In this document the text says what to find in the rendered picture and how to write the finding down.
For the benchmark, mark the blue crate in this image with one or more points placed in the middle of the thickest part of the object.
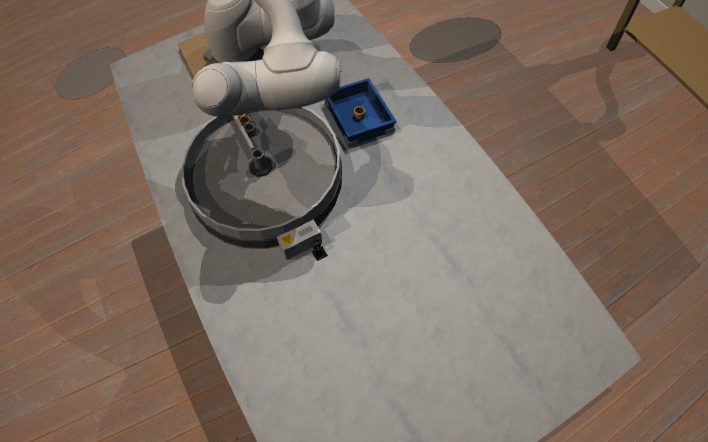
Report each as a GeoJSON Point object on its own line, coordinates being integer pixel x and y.
{"type": "Point", "coordinates": [361, 93]}

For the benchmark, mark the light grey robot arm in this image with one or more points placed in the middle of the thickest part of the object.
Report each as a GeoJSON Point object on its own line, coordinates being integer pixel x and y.
{"type": "Point", "coordinates": [289, 73]}

